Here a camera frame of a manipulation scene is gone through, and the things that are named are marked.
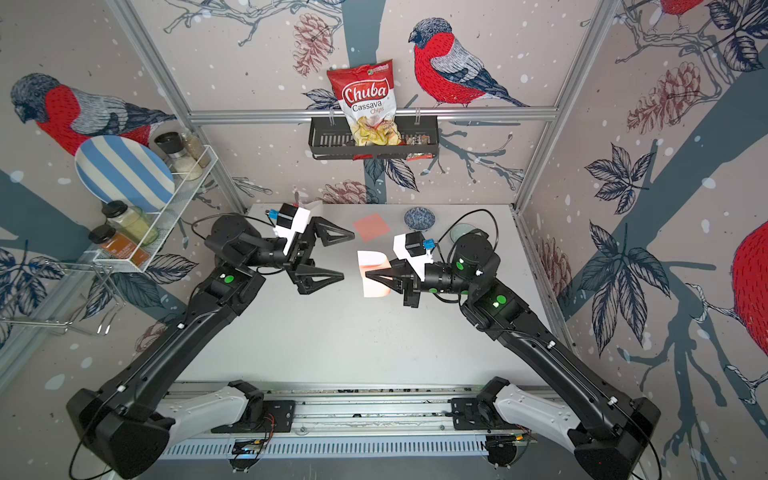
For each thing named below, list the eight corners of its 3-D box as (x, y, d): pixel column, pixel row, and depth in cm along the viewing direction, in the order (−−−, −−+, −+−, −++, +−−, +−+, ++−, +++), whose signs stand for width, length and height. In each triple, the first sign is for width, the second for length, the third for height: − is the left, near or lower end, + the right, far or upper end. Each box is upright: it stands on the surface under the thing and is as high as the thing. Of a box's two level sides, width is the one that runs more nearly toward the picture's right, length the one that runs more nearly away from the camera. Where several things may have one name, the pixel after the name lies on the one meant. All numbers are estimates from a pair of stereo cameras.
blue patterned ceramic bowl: (417, 235, 113) (417, 229, 110) (402, 219, 118) (402, 213, 115) (437, 224, 116) (438, 217, 113) (421, 209, 122) (422, 202, 119)
